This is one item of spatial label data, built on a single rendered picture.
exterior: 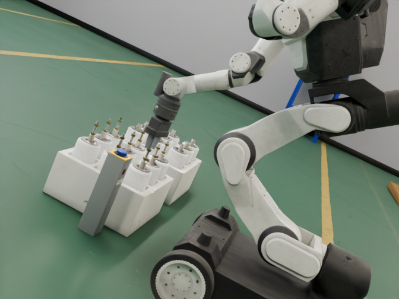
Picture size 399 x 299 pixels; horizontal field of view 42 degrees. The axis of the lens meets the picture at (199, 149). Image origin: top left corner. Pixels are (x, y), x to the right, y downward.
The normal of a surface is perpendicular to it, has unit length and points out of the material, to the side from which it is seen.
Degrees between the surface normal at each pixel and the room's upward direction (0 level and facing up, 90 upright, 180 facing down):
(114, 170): 90
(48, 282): 0
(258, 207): 90
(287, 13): 75
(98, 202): 90
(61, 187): 90
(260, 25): 131
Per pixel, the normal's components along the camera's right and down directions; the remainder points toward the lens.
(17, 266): 0.40, -0.89
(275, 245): -0.22, 0.13
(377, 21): 0.16, 0.06
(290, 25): 0.48, 0.13
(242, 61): -0.26, -0.23
